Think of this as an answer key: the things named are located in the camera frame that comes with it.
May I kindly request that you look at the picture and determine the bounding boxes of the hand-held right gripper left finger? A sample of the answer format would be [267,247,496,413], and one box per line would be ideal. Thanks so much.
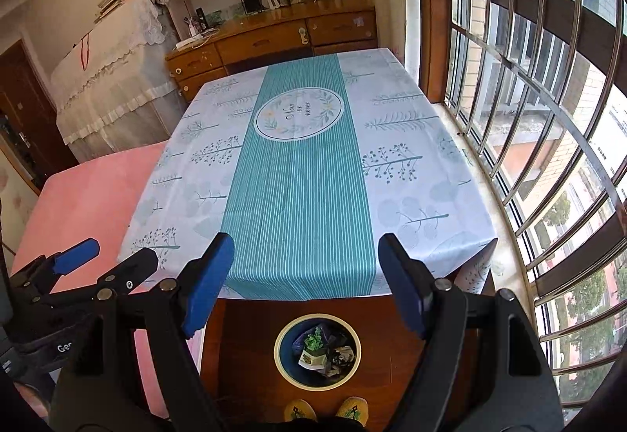
[49,232,236,432]

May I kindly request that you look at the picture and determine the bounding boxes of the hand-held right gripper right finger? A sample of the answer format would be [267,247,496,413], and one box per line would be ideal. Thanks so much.
[378,232,564,432]

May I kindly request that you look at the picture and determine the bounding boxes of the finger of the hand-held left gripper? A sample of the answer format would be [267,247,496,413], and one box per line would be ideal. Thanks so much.
[10,238,101,290]
[29,247,159,311]

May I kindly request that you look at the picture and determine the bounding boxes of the camouflage wrapper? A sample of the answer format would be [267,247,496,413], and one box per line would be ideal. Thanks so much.
[328,346,356,379]

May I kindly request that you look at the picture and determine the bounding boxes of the green paper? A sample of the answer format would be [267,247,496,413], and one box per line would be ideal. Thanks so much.
[304,327,326,352]

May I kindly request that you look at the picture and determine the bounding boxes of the cream and green carton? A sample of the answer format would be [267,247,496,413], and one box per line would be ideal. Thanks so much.
[299,348,329,370]

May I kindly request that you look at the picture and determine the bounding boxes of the round blue trash bin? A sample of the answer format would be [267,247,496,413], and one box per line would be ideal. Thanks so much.
[273,313,362,388]

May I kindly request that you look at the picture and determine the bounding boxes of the pink blanket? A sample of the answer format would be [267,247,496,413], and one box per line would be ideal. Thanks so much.
[10,140,207,432]

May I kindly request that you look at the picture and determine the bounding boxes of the yellow embroidered slipper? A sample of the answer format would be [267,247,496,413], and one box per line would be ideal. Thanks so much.
[284,400,317,423]
[335,397,368,424]

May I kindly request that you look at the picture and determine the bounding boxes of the brown wooden door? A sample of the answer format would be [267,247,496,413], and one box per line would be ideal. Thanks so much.
[0,37,79,178]

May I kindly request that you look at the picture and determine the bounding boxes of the white lace cover cloth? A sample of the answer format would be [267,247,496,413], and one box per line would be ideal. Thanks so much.
[49,0,189,163]

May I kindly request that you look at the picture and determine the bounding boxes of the wooden desk with drawers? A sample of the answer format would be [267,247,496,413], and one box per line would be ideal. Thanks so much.
[164,3,379,102]

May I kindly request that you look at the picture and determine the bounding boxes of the wooden window frame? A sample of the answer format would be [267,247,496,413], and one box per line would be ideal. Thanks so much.
[414,0,451,104]

